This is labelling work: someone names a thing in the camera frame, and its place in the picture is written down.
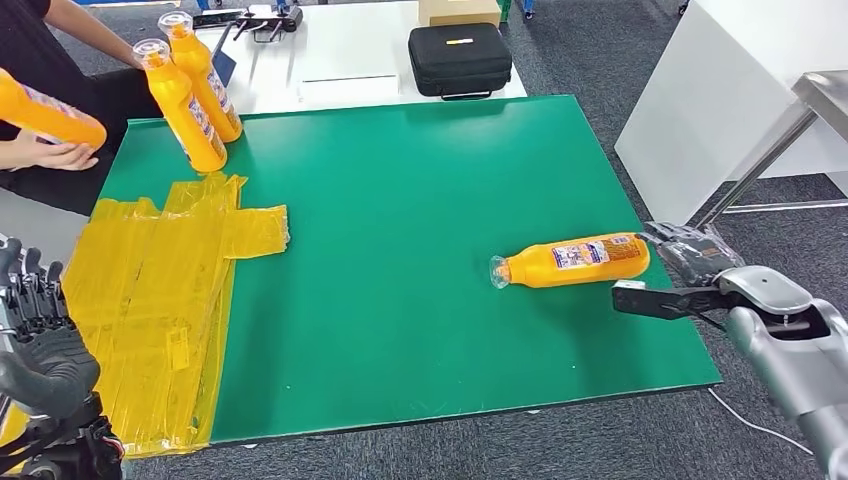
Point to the yellow taped plastic sheet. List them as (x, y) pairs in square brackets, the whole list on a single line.
[(152, 298)]

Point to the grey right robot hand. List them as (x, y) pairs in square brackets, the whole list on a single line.
[(696, 255)]

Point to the black phone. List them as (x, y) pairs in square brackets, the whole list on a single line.
[(215, 18)]

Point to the grey metal bench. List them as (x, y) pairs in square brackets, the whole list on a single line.
[(33, 225)]

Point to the person's left forearm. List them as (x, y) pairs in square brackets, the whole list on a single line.
[(93, 30)]

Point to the cardboard box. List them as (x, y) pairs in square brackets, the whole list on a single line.
[(457, 12)]

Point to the orange detergent bottle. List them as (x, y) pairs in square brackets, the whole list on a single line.
[(530, 272), (172, 99), (40, 112), (192, 60)]

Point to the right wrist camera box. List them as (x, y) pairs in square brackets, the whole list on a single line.
[(656, 301)]

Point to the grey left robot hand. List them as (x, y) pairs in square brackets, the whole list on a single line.
[(46, 371)]

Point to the white panel desk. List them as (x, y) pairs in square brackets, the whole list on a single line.
[(715, 99)]

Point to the white table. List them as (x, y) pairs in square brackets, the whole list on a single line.
[(344, 40)]

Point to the black remote controller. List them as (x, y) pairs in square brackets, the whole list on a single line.
[(288, 16)]

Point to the person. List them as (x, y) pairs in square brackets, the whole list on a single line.
[(40, 66)]

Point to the white flat sheet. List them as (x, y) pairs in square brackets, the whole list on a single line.
[(351, 89)]

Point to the black carrying case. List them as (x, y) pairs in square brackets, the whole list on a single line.
[(457, 60)]

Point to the green plastic crate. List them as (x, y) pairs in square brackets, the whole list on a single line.
[(505, 8)]

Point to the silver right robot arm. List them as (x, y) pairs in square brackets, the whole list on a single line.
[(788, 344)]

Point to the steel frame table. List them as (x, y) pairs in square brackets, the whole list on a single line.
[(828, 93)]

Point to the person's right hand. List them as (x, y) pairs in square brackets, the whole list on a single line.
[(53, 156)]

